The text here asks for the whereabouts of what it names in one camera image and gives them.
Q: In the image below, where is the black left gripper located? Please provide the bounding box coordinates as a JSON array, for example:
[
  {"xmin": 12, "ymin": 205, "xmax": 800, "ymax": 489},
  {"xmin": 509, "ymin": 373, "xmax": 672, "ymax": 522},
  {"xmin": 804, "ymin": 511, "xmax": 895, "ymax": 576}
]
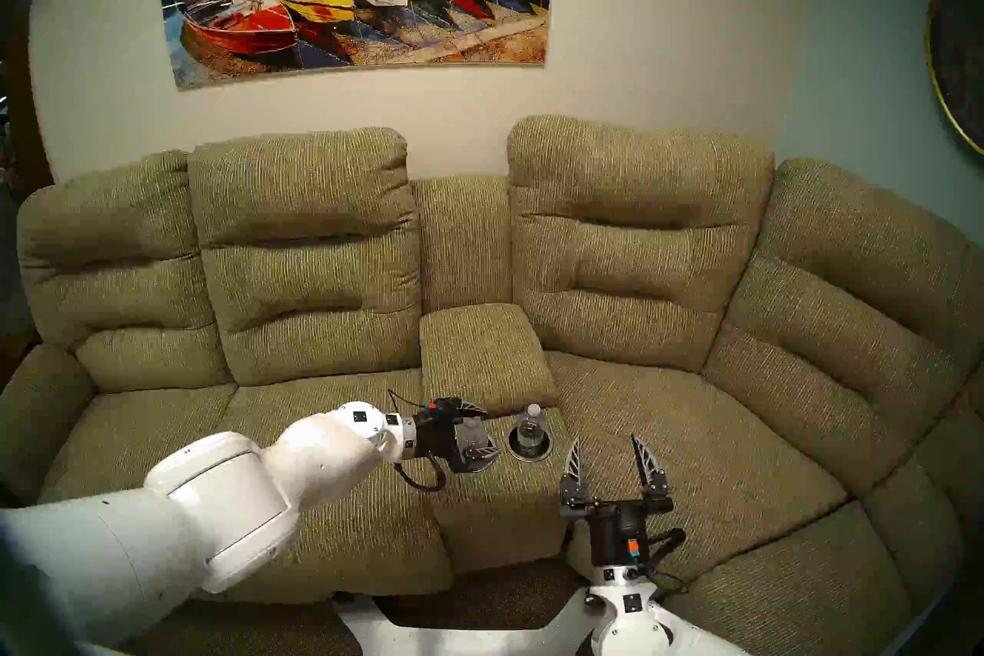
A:
[{"xmin": 414, "ymin": 397, "xmax": 501, "ymax": 475}]

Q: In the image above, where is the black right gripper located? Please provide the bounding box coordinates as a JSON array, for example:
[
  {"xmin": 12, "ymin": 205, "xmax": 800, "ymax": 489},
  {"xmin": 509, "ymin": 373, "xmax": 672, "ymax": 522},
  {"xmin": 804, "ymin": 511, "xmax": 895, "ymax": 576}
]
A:
[{"xmin": 560, "ymin": 433, "xmax": 676, "ymax": 568}]

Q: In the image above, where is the red-label clear water bottle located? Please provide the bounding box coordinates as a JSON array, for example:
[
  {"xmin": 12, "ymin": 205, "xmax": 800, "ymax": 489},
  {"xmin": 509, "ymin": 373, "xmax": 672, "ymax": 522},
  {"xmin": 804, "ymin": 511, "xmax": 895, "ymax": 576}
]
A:
[{"xmin": 517, "ymin": 403, "xmax": 548, "ymax": 454}]

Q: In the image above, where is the chrome-rimmed black cup holder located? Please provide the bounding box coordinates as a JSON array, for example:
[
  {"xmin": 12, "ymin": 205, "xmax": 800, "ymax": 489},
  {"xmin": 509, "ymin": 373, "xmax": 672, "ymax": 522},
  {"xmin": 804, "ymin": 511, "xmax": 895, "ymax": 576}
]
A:
[{"xmin": 507, "ymin": 424, "xmax": 554, "ymax": 464}]

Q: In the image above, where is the olive green console armrest lid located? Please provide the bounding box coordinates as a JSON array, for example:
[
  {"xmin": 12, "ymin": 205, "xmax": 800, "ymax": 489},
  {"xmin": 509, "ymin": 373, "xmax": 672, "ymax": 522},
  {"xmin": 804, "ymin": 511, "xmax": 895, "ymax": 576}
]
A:
[{"xmin": 420, "ymin": 303, "xmax": 560, "ymax": 417}]

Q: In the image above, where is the olive green sectional sofa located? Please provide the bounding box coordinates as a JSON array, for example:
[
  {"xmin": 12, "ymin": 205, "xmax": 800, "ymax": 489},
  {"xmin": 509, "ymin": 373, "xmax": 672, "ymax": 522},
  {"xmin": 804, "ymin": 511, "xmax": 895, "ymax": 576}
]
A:
[{"xmin": 0, "ymin": 115, "xmax": 984, "ymax": 656}]

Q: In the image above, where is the dark wooden cabinet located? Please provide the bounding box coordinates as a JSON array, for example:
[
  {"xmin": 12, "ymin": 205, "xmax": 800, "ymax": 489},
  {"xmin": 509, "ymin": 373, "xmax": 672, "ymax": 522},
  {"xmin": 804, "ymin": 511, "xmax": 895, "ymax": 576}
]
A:
[{"xmin": 0, "ymin": 9, "xmax": 55, "ymax": 355}]

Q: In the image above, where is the thick black left gripper cable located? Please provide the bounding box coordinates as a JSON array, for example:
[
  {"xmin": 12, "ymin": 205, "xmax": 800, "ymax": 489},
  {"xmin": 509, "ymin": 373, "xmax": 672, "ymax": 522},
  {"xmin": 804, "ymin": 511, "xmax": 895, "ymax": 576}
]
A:
[{"xmin": 394, "ymin": 458, "xmax": 448, "ymax": 494}]

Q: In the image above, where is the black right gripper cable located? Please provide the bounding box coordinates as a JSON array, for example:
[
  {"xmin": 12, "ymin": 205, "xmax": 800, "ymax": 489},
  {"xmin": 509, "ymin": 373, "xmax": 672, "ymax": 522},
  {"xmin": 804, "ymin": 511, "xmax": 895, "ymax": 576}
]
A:
[{"xmin": 646, "ymin": 528, "xmax": 690, "ymax": 594}]

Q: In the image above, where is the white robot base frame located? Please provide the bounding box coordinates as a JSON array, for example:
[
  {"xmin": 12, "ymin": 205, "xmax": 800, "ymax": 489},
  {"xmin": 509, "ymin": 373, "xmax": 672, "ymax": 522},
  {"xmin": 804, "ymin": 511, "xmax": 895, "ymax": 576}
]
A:
[{"xmin": 334, "ymin": 591, "xmax": 616, "ymax": 656}]

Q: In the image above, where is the round gold-rimmed wall decor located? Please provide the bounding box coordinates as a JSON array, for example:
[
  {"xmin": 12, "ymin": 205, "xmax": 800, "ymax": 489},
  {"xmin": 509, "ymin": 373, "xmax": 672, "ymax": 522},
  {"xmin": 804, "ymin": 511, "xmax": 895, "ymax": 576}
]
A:
[{"xmin": 925, "ymin": 0, "xmax": 984, "ymax": 156}]

